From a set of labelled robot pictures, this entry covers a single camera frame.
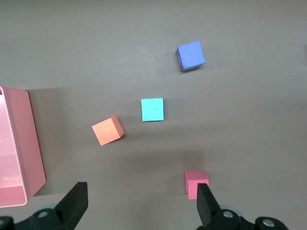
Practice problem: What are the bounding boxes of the light blue foam block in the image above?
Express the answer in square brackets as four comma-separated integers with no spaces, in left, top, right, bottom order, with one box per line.
[141,97,165,122]

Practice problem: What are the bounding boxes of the orange foam block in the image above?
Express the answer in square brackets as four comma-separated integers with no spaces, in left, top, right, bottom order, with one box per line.
[91,115,125,146]

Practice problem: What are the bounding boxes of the pink plastic bin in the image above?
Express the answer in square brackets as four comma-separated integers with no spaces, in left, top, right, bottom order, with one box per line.
[0,86,47,208]

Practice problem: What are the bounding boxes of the red foam block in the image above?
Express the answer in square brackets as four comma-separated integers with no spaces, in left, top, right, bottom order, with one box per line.
[185,171,210,200]

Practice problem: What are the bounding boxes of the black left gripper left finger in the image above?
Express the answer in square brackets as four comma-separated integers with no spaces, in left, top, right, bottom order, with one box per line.
[26,182,88,230]

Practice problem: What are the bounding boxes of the purple foam block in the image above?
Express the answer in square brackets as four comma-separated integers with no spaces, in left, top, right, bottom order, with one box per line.
[175,40,206,72]

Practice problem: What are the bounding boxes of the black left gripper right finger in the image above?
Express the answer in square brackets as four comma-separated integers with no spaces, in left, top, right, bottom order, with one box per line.
[196,183,243,230]

